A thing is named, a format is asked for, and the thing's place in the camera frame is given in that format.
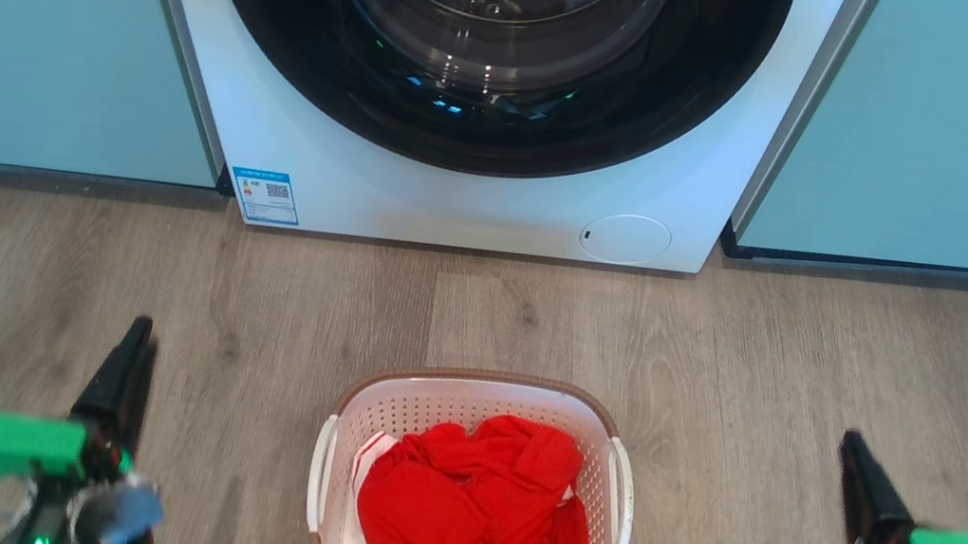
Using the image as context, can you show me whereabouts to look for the white front-load washing machine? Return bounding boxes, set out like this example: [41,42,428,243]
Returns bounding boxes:
[99,0,876,312]

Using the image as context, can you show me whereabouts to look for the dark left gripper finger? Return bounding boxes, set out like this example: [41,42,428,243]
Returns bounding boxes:
[66,307,155,455]
[123,338,160,458]

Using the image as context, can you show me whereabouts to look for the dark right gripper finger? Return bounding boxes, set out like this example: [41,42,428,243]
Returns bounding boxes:
[825,435,880,544]
[833,429,930,544]

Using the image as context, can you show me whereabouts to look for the black round washer door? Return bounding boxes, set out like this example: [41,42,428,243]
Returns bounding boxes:
[174,0,796,217]

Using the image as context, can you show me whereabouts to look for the tall teal cabinet panel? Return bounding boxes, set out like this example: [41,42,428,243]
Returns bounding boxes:
[725,0,968,288]

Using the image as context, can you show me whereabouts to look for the white perforated laundry basket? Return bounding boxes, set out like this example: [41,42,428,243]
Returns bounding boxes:
[299,346,653,544]

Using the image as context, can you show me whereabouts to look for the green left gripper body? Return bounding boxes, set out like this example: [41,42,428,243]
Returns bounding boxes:
[0,409,139,544]

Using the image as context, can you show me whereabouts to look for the blue energy label sticker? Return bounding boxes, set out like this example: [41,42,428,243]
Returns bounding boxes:
[224,165,307,229]

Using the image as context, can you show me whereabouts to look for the red garment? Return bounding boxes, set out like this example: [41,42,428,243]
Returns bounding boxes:
[349,395,612,544]

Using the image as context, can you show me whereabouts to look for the round white filter cover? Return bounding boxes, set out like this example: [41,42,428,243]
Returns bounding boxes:
[576,207,676,272]

